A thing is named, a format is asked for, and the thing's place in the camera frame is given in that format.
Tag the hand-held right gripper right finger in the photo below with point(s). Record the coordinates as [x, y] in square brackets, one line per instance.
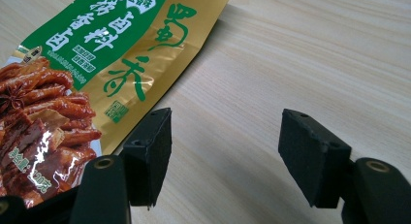
[318, 162]

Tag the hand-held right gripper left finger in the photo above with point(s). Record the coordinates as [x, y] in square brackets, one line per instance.
[148, 159]

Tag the gold green seasoning packet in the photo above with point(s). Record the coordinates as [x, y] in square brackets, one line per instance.
[97, 65]

